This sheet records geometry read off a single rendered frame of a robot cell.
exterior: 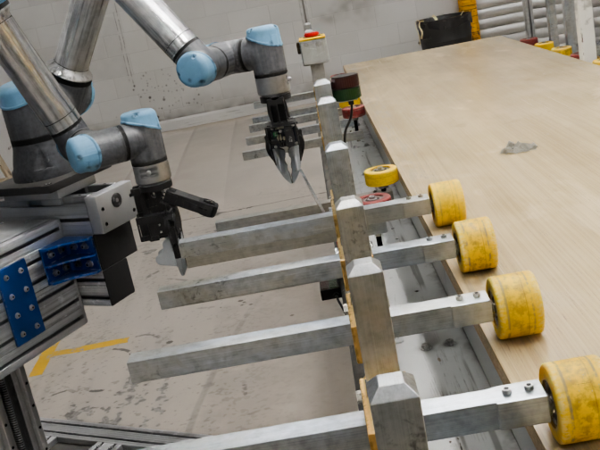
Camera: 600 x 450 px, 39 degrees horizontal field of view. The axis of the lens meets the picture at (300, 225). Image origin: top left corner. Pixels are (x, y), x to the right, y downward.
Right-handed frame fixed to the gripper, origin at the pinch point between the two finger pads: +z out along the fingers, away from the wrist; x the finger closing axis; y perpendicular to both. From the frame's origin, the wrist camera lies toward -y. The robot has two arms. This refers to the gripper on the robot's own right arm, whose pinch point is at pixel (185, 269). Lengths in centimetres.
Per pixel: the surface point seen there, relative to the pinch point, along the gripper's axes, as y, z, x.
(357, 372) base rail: -33, 13, 38
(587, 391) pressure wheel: -54, -14, 103
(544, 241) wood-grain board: -67, -8, 43
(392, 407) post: -36, -27, 123
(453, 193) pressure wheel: -55, -14, 28
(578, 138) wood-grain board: -93, -8, -21
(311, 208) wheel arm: -28.5, -1.9, -23.4
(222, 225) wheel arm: -6.7, -1.7, -23.5
